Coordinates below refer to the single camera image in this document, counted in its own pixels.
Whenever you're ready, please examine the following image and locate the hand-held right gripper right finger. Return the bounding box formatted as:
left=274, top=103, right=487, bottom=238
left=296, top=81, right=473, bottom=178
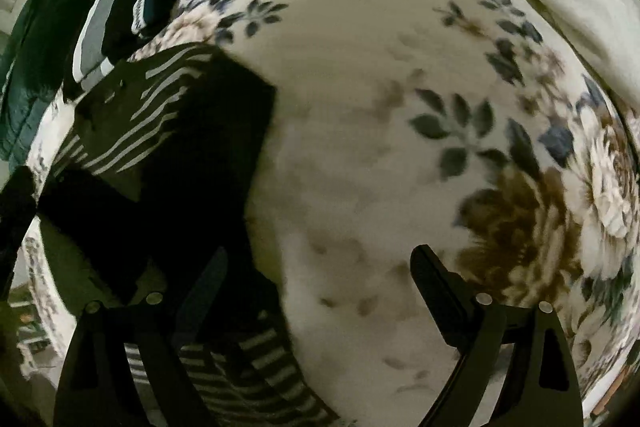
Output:
left=410, top=244, right=586, bottom=427

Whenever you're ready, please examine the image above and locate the floral printed blanket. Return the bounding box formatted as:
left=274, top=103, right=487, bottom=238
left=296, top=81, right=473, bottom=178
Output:
left=20, top=0, right=640, bottom=427

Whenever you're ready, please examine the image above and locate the black striped garment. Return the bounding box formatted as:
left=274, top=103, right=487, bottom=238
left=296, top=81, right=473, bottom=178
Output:
left=37, top=42, right=346, bottom=427

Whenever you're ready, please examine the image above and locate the dark green quilt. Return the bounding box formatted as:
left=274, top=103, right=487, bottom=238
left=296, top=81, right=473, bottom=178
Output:
left=0, top=0, right=126, bottom=162

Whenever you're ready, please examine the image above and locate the grey striped garment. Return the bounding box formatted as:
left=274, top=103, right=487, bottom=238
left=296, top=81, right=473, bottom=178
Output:
left=62, top=0, right=151, bottom=100

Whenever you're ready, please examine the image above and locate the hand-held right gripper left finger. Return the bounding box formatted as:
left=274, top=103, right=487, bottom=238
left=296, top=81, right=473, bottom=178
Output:
left=52, top=247, right=231, bottom=427

